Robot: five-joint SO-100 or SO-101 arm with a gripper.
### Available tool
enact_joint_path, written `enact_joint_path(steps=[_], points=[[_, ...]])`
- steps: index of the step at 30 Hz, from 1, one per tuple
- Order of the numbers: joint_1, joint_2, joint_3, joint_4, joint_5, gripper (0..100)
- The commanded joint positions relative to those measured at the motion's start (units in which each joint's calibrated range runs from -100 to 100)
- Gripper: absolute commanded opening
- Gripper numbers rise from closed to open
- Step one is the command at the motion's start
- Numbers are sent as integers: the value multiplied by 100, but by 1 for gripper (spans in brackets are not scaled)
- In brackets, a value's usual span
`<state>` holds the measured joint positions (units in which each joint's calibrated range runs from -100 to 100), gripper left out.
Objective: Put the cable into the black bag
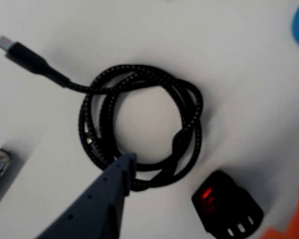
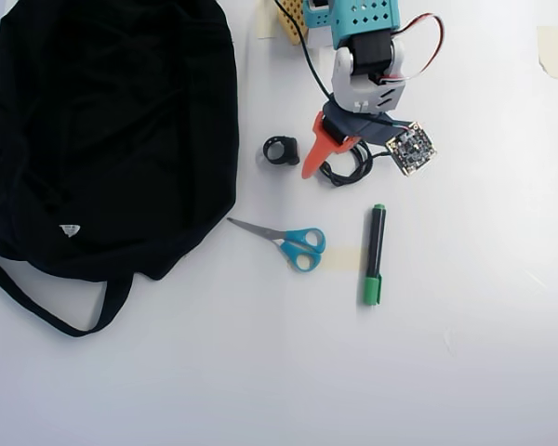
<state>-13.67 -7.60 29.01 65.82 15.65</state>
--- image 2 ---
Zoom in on red white servo wire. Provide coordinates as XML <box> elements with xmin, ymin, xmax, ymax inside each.
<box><xmin>380</xmin><ymin>12</ymin><xmax>447</xmax><ymax>87</ymax></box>

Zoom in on blue handled scissors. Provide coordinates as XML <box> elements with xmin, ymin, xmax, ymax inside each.
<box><xmin>226</xmin><ymin>216</ymin><xmax>326</xmax><ymax>273</ymax></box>

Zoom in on yellow perforated block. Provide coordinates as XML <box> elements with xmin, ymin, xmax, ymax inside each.
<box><xmin>277</xmin><ymin>0</ymin><xmax>311</xmax><ymax>46</ymax></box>

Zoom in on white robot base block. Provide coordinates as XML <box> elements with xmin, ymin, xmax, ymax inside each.
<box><xmin>306</xmin><ymin>25</ymin><xmax>339</xmax><ymax>49</ymax></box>

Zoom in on green black marker pen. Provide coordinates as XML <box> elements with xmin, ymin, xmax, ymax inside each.
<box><xmin>358</xmin><ymin>203</ymin><xmax>388</xmax><ymax>307</ymax></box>

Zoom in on beige masking tape strip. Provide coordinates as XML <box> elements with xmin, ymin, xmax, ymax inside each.
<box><xmin>255</xmin><ymin>0</ymin><xmax>280</xmax><ymax>39</ymax></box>
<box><xmin>537</xmin><ymin>25</ymin><xmax>558</xmax><ymax>81</ymax></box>
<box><xmin>323</xmin><ymin>248</ymin><xmax>364</xmax><ymax>270</ymax></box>

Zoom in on black fabric bag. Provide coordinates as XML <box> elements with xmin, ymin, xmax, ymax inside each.
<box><xmin>0</xmin><ymin>0</ymin><xmax>241</xmax><ymax>338</ymax></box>

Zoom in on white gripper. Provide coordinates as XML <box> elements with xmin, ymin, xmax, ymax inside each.
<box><xmin>300</xmin><ymin>30</ymin><xmax>406</xmax><ymax>181</ymax></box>

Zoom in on black braided cable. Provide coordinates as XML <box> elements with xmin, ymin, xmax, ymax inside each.
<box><xmin>319</xmin><ymin>138</ymin><xmax>394</xmax><ymax>188</ymax></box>

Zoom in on thin black camera cable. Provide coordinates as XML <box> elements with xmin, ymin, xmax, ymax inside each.
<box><xmin>273</xmin><ymin>0</ymin><xmax>334</xmax><ymax>103</ymax></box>

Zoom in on black strap ring light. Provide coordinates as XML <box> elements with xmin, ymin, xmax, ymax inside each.
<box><xmin>262</xmin><ymin>134</ymin><xmax>301</xmax><ymax>167</ymax></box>

